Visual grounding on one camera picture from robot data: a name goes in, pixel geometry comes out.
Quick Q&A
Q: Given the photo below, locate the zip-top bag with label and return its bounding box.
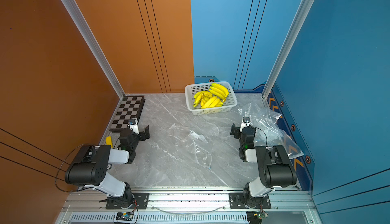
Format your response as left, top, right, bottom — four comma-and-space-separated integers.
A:
166, 124, 213, 169

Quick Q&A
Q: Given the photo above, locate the yellow banana bunch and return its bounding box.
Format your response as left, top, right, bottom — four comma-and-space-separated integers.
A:
193, 91, 212, 107
209, 83, 229, 102
201, 96, 223, 109

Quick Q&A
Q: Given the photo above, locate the zip-top bag blue zipper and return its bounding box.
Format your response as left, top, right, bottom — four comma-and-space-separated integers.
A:
256, 130, 304, 160

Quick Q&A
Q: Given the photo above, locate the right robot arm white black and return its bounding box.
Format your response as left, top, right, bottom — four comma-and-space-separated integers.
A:
230, 125, 297, 209

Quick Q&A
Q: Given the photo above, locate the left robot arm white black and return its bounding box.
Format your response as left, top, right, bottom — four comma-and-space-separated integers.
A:
65, 126, 150, 209

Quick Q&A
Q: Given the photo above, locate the black brown checkerboard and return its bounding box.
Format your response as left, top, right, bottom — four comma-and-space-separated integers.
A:
109, 95, 146, 133

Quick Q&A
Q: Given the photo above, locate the small yellow block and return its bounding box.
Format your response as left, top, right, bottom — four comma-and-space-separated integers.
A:
105, 136, 113, 148

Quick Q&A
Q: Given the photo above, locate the white perforated plastic basket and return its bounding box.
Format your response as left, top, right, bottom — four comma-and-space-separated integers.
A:
185, 82, 238, 115

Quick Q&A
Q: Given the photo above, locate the left green circuit board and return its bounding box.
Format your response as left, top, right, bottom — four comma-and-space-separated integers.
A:
115, 212, 135, 224

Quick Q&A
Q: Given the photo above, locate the green circuit board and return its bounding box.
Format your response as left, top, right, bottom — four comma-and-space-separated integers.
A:
254, 211, 269, 220
115, 212, 135, 224

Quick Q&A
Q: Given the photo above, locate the right green circuit board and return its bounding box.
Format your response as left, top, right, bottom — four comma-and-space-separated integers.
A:
254, 211, 269, 220

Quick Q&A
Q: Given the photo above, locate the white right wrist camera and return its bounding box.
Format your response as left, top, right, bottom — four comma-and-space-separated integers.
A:
240, 116, 250, 132

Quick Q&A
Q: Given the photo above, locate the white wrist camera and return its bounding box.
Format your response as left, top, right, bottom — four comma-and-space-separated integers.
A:
128, 118, 139, 134
240, 116, 250, 132

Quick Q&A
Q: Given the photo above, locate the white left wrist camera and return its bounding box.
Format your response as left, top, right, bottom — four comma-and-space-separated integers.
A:
128, 118, 139, 134

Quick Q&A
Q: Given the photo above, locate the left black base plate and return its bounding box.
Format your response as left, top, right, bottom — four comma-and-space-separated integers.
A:
105, 193, 150, 210

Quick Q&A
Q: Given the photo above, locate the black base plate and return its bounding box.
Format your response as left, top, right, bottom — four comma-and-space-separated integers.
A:
229, 192, 272, 209
105, 193, 150, 210

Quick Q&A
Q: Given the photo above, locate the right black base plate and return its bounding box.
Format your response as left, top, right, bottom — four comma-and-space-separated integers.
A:
229, 192, 272, 209

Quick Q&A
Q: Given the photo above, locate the right aluminium corner post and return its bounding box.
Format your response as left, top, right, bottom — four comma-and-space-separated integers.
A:
262, 0, 315, 100

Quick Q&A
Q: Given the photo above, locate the aluminium corner post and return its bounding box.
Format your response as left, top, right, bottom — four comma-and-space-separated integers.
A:
262, 0, 315, 100
61, 0, 125, 98

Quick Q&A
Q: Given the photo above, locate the left aluminium corner post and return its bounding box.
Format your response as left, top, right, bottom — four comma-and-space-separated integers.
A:
61, 0, 125, 98

